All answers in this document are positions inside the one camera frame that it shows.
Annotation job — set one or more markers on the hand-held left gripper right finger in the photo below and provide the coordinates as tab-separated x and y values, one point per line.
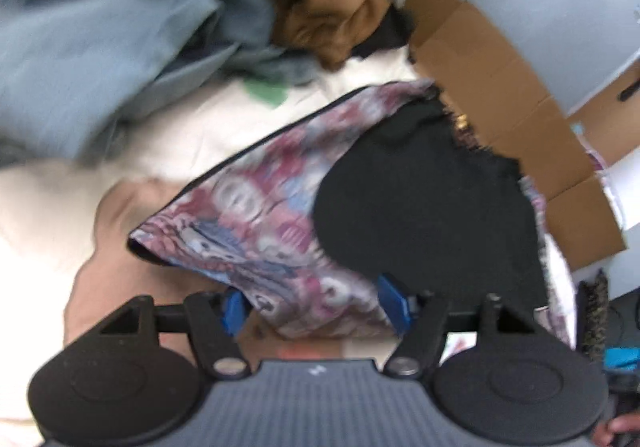
395	302

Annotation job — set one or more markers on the grey plastic-wrapped washing machine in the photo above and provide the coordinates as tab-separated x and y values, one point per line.
550	2

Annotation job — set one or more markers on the black garment with bear-print lining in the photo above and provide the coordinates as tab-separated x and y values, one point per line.
425	207

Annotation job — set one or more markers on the leopard print garment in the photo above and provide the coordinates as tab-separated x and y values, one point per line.
592	317

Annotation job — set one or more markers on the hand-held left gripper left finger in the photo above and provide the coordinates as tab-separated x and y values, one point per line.
232	314

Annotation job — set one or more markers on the black cloth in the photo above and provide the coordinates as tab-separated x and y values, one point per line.
387	34

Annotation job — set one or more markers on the white cartoon-print bed sheet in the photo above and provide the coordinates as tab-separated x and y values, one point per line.
50	207

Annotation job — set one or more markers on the person's right hand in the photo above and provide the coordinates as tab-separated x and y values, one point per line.
622	427

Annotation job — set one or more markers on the teal sports jersey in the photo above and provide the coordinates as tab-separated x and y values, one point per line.
622	359

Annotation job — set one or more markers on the blue-grey garment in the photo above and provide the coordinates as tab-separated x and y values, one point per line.
110	27

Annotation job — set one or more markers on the brown cardboard sheet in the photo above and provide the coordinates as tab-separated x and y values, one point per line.
500	92

